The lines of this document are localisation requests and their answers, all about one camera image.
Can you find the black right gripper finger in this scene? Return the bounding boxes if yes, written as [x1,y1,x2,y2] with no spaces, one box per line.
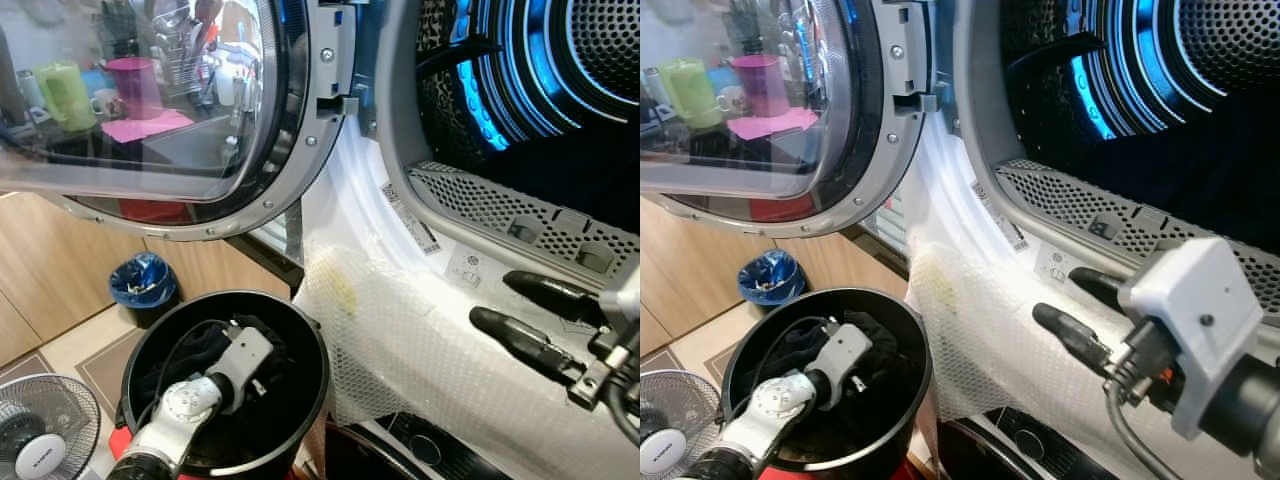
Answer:
[502,269,610,327]
[1032,302,1115,377]
[469,305,588,387]
[1067,266,1138,310]

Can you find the dark clothes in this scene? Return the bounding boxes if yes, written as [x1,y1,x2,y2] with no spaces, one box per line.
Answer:
[495,125,641,233]
[133,314,303,443]
[1075,95,1280,253]
[745,314,909,443]

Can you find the dark clothes in drum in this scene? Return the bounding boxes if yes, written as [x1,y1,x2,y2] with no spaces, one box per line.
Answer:
[495,125,641,233]
[1075,95,1280,253]

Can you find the white front-load washing machine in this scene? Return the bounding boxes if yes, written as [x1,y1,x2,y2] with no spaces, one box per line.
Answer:
[290,0,641,480]
[900,0,1280,480]

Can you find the white pictogram sticker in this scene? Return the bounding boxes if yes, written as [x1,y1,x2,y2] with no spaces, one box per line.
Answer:
[446,244,492,292]

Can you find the white floor fan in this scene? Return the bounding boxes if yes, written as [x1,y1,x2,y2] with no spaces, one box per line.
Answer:
[640,369,698,480]
[0,373,102,480]

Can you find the grey perforated filter grille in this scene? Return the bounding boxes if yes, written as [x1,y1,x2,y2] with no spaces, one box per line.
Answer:
[994,157,1280,291]
[408,161,641,288]

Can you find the barcode sticker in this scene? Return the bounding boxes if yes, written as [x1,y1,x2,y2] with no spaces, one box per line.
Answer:
[382,182,442,257]
[967,179,1030,252]

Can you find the wooden cabinet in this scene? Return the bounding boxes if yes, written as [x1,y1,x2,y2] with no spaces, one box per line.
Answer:
[0,190,293,367]
[640,194,863,357]

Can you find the black round laundry bucket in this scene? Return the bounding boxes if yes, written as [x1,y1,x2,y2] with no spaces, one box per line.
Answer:
[117,289,332,477]
[721,286,934,477]

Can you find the blue-lined small trash bin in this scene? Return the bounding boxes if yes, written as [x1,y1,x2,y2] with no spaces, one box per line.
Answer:
[108,252,182,328]
[737,248,808,321]

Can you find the steel washer drum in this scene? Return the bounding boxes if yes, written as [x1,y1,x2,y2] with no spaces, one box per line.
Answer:
[1000,0,1280,253]
[415,0,641,236]

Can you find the green plastic cup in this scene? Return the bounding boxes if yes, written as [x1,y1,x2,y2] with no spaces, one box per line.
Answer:
[659,57,724,130]
[34,59,98,132]

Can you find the round glass washer door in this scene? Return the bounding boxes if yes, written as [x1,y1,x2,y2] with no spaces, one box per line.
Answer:
[640,0,937,239]
[0,0,361,242]

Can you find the pink plastic cup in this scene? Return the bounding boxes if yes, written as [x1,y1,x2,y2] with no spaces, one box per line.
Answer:
[104,56,167,122]
[729,54,792,120]

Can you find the grey door hinge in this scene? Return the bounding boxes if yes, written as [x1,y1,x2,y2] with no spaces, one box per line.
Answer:
[314,0,362,122]
[884,0,938,117]

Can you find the pink cloth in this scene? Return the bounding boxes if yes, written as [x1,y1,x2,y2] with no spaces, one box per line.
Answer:
[99,109,197,145]

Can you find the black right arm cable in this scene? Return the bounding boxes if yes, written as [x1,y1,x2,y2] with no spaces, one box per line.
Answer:
[598,380,641,447]
[1103,384,1183,480]

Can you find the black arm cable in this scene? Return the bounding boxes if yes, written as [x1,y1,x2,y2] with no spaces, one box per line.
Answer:
[1103,384,1183,480]
[598,380,641,447]
[745,316,833,403]
[148,318,233,403]

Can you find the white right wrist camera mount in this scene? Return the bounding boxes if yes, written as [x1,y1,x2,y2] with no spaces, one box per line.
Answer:
[1117,237,1267,442]
[597,264,641,333]

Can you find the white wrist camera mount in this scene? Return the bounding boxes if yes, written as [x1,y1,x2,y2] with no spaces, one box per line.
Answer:
[1117,237,1267,442]
[204,324,277,389]
[814,321,874,393]
[597,264,641,333]

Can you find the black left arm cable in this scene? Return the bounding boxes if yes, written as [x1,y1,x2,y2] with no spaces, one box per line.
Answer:
[148,318,233,403]
[745,316,833,403]

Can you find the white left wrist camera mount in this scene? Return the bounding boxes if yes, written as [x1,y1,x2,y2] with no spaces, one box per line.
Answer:
[204,324,277,389]
[814,321,874,393]

